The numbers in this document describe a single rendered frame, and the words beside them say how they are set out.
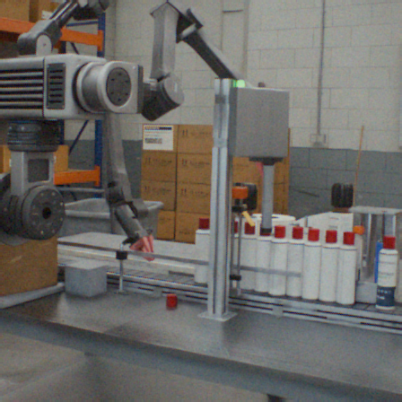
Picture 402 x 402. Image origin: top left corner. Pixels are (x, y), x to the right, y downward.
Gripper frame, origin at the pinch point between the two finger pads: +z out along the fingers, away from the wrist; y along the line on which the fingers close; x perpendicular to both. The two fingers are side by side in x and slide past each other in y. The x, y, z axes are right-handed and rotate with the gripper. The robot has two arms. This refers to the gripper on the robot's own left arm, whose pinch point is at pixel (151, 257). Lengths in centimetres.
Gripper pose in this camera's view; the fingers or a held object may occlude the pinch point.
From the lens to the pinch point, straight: 219.9
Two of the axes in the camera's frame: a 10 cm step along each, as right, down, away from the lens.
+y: 4.8, -0.8, 8.7
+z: 5.4, 8.1, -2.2
